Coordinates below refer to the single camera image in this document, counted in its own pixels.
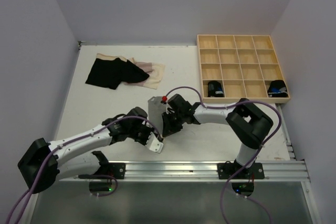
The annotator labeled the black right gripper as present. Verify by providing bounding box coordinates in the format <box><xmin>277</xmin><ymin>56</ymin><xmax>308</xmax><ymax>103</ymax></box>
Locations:
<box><xmin>162</xmin><ymin>110</ymin><xmax>185</xmax><ymax>136</ymax></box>

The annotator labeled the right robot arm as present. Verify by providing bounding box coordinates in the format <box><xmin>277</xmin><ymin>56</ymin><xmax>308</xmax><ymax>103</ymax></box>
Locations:
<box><xmin>161</xmin><ymin>94</ymin><xmax>274</xmax><ymax>178</ymax></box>

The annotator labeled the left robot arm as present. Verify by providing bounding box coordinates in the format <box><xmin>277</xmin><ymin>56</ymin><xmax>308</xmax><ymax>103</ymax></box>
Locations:
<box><xmin>18</xmin><ymin>107</ymin><xmax>163</xmax><ymax>194</ymax></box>

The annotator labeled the pink beige underwear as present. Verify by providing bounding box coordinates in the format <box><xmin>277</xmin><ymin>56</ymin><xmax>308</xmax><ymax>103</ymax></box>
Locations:
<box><xmin>124</xmin><ymin>58</ymin><xmax>165</xmax><ymax>89</ymax></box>

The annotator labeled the dark rolled underwear in tray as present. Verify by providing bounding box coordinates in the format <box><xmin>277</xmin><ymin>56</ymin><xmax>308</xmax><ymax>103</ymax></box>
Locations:
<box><xmin>207</xmin><ymin>80</ymin><xmax>225</xmax><ymax>98</ymax></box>

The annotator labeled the black underwear tan waistband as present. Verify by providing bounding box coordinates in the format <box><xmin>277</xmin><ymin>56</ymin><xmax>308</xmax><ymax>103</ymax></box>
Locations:
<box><xmin>85</xmin><ymin>54</ymin><xmax>150</xmax><ymax>90</ymax></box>

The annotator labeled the black blue rolled underwear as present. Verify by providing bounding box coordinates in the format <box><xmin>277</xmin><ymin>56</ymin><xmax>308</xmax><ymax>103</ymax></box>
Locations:
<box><xmin>267</xmin><ymin>80</ymin><xmax>288</xmax><ymax>98</ymax></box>

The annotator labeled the wooden compartment tray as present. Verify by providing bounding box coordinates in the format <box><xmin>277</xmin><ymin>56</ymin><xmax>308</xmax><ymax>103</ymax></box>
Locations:
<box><xmin>196</xmin><ymin>34</ymin><xmax>290</xmax><ymax>104</ymax></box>

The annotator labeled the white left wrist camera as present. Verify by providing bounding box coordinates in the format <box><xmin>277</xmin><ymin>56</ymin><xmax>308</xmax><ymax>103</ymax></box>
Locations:
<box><xmin>145</xmin><ymin>133</ymin><xmax>164</xmax><ymax>153</ymax></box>

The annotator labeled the aluminium front rail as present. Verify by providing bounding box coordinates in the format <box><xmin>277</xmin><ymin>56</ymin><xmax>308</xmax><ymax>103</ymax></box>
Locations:
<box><xmin>33</xmin><ymin>158</ymin><xmax>312</xmax><ymax>183</ymax></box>

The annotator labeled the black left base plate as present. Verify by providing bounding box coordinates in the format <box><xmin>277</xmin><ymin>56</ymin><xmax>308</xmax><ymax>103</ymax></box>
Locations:
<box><xmin>78</xmin><ymin>161</ymin><xmax>127</xmax><ymax>180</ymax></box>

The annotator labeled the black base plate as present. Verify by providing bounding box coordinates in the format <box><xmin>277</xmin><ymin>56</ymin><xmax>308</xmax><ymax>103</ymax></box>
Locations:
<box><xmin>216</xmin><ymin>162</ymin><xmax>264</xmax><ymax>180</ymax></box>
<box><xmin>78</xmin><ymin>161</ymin><xmax>127</xmax><ymax>180</ymax></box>

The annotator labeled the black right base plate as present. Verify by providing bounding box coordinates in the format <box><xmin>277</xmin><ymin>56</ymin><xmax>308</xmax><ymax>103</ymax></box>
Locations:
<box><xmin>216</xmin><ymin>162</ymin><xmax>264</xmax><ymax>180</ymax></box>

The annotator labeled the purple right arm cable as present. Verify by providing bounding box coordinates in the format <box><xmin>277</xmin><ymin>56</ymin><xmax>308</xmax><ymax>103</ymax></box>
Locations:
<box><xmin>165</xmin><ymin>86</ymin><xmax>284</xmax><ymax>224</ymax></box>

